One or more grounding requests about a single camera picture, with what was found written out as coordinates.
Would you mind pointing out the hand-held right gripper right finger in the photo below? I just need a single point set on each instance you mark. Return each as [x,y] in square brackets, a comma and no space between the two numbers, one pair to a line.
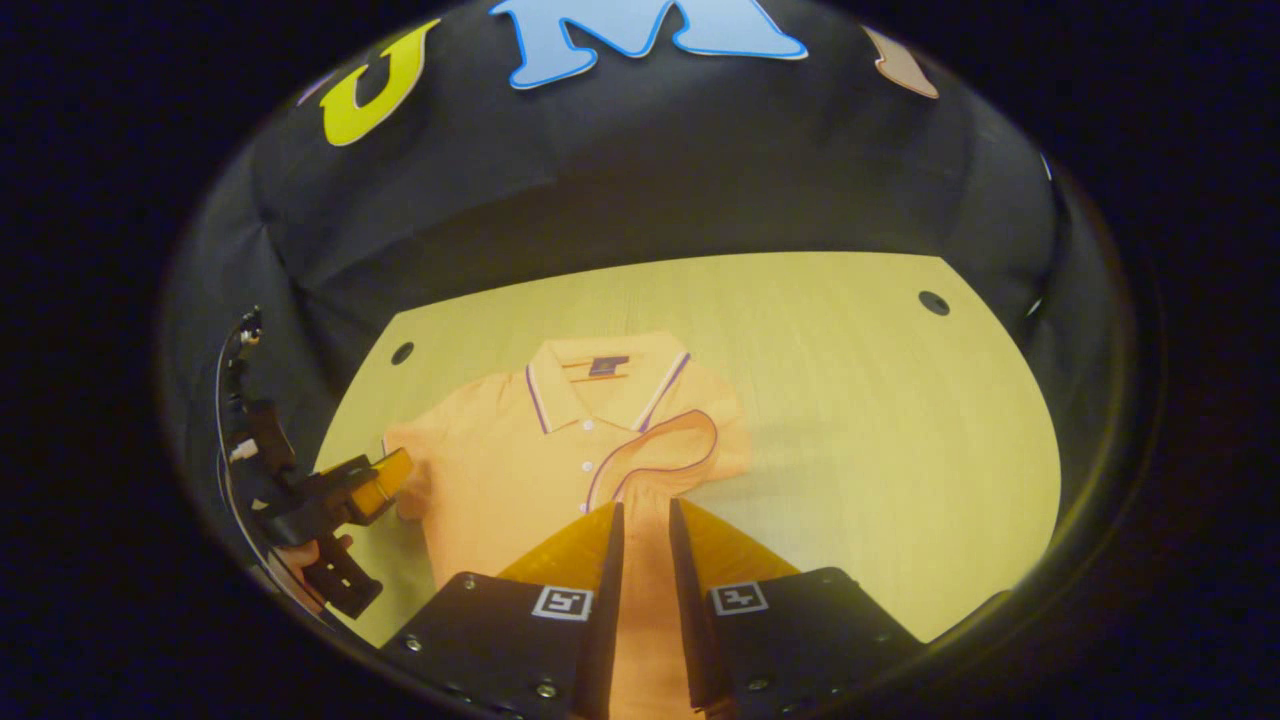
[690,620]

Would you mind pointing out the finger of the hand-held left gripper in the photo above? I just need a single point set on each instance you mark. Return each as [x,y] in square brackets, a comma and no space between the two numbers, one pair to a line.
[385,485]

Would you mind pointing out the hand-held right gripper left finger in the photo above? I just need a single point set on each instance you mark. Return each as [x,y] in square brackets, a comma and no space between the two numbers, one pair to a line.
[603,620]

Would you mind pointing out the orange polo T-shirt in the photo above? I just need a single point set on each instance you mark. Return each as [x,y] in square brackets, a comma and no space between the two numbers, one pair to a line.
[500,450]

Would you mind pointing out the black table grommet hole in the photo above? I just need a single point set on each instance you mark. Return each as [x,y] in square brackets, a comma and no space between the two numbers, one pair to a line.
[933,302]
[402,352]

